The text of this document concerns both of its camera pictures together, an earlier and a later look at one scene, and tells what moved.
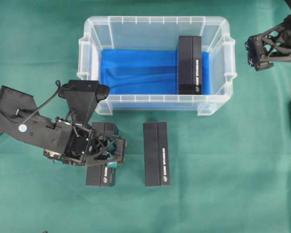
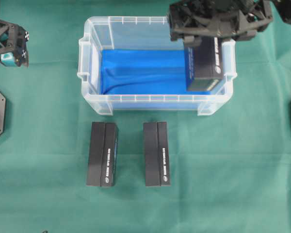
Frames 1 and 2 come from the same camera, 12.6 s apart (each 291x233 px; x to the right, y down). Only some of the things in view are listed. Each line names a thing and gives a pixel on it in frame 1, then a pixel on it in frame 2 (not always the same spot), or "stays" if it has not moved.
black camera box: [103, 175] stays
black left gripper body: [15, 113] -> [8, 42]
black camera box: [156, 154] stays
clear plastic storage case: [154, 63] stays
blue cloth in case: [149, 72] stays
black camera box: [189, 66] -> [204, 64]
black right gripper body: [282, 43] -> [190, 20]
